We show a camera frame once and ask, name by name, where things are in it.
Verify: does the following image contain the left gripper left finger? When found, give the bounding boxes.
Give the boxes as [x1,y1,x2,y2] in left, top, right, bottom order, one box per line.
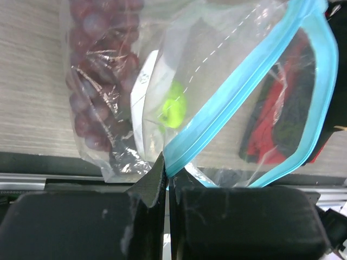
[1,155,166,259]

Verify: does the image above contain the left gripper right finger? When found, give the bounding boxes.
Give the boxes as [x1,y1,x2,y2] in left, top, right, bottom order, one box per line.
[169,171,330,259]

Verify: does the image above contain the green toy fruit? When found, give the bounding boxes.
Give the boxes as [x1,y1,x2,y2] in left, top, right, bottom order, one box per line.
[159,81,187,129]

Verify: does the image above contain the clear zip top bag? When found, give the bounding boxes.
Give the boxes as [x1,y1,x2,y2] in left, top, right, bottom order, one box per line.
[59,1,338,187]

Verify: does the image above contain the red and black folded cloth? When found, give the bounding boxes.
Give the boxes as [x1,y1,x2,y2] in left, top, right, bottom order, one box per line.
[239,29,316,165]

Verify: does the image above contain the purple toy grapes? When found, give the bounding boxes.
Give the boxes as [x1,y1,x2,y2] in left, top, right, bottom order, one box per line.
[65,1,144,152]

